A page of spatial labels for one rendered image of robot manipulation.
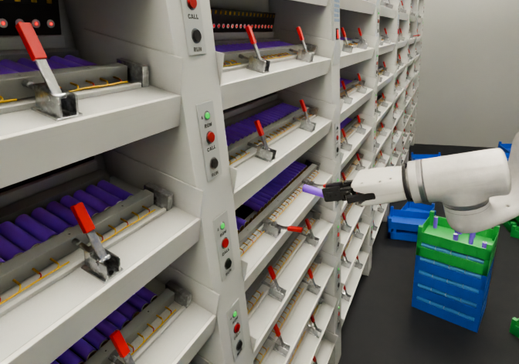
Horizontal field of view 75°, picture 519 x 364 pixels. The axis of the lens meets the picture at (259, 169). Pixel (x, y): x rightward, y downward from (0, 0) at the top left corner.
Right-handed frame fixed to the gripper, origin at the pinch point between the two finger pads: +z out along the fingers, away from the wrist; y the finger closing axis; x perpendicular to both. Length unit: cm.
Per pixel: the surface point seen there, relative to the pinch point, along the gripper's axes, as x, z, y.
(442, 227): 68, -10, -108
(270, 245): 8.1, 15.2, 8.0
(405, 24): -39, -2, -249
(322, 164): 4.5, 16.1, -39.0
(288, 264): 24.6, 23.1, -9.2
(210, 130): -22.5, 7.1, 25.6
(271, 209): 3.4, 18.3, -2.2
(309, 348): 63, 30, -16
